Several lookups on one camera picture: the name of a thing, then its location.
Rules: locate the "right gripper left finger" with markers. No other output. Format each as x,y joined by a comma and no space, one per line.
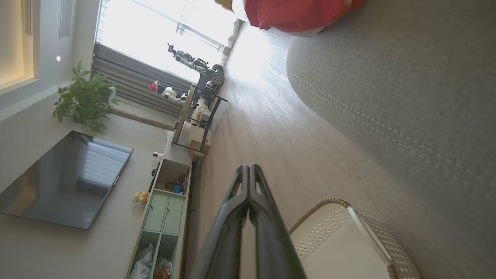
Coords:
228,232

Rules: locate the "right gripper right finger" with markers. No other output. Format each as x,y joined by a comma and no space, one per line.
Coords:
271,232

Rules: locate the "red basketball jersey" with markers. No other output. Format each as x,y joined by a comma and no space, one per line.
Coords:
294,13

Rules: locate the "white woven laundry basket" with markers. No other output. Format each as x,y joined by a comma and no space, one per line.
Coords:
348,248

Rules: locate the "pale green media cabinet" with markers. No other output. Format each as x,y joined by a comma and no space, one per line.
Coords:
166,213

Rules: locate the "orange plastic bag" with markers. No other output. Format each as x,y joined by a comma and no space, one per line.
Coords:
162,269

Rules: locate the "cardboard box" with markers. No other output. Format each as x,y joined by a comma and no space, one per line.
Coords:
199,147

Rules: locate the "white plastic bag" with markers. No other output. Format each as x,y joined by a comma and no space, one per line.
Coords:
142,263

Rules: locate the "yellow toy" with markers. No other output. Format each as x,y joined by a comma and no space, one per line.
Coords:
140,197

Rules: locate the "white and black humanoid robot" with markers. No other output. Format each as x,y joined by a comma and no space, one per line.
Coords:
207,77

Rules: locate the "black flat screen television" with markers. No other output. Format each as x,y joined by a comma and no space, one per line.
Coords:
62,182

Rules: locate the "grey pleated curtain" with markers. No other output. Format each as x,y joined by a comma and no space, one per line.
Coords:
131,81

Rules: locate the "green potted plant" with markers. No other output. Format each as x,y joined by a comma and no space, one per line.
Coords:
87,99

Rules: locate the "grey fabric sofa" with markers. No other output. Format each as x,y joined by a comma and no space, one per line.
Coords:
407,89

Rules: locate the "bright window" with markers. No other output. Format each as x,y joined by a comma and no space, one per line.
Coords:
155,31

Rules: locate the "small white camera figure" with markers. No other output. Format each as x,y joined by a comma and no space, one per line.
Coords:
157,155

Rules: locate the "metal frame side table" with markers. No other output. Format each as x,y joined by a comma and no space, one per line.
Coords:
186,116

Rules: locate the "wall air vent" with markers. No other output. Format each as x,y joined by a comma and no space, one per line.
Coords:
66,17

